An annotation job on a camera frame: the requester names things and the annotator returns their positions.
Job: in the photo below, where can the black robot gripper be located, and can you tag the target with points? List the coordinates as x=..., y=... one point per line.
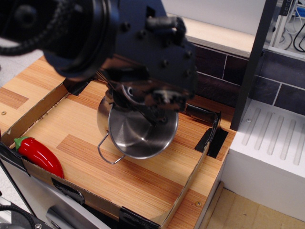
x=151, y=68

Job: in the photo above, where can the stainless steel pot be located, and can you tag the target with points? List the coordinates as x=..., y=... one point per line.
x=132, y=134

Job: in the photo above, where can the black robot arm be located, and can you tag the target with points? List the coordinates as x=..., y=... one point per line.
x=76, y=36

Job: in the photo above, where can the cardboard fence with black tape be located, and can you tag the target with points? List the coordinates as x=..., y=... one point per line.
x=167, y=191

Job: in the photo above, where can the white dish drainer block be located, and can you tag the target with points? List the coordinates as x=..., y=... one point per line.
x=266, y=160

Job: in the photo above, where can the red toy chili pepper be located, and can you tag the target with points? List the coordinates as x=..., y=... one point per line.
x=38, y=154

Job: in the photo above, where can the dark grey vertical post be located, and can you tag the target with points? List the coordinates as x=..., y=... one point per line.
x=244, y=97

